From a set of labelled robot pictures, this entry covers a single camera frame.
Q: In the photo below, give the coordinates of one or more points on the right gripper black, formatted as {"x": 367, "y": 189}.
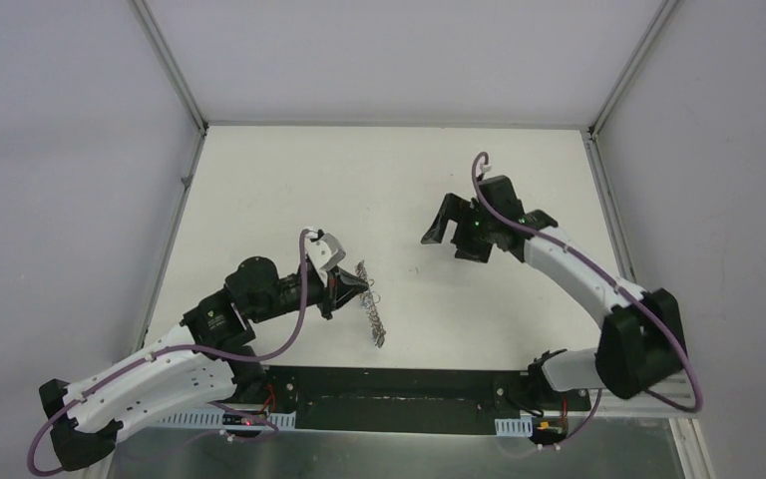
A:
{"x": 458, "y": 211}

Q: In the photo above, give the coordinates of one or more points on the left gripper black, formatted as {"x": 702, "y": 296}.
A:
{"x": 329, "y": 294}

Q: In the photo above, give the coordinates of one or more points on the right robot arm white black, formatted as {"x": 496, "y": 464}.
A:
{"x": 641, "y": 341}

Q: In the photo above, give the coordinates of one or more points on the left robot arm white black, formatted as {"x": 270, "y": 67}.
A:
{"x": 205, "y": 357}

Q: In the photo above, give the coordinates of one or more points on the left electronics board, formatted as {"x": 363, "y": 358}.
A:
{"x": 243, "y": 419}

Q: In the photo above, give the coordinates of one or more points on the electronics board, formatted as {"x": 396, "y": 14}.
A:
{"x": 243, "y": 419}
{"x": 549, "y": 428}

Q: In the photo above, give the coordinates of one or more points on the right electronics board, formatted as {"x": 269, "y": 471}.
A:
{"x": 549, "y": 428}

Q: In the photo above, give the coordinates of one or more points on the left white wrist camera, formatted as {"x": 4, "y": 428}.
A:
{"x": 324, "y": 250}

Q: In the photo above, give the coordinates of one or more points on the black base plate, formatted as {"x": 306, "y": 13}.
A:
{"x": 422, "y": 401}

